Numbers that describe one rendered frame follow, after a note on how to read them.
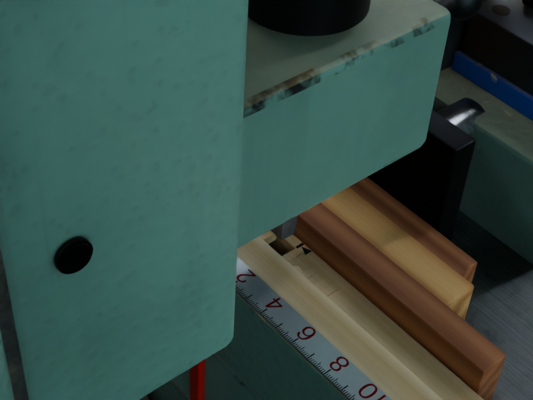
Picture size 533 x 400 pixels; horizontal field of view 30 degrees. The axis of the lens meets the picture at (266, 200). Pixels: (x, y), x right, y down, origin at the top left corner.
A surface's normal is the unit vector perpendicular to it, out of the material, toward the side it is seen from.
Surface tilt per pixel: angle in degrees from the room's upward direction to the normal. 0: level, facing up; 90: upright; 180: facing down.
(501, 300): 0
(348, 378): 0
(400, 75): 90
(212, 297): 90
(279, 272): 0
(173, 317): 90
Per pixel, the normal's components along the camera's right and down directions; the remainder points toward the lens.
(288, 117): 0.64, 0.55
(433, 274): 0.05, -0.73
